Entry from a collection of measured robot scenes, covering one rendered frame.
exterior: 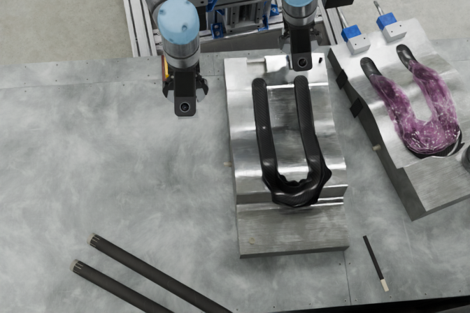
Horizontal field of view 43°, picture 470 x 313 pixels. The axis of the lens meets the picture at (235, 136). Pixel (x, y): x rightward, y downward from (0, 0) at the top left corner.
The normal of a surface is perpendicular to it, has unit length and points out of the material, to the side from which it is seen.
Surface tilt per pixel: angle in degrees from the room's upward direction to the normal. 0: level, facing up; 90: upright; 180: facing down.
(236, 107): 3
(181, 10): 0
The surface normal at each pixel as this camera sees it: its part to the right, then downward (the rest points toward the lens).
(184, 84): 0.03, 0.13
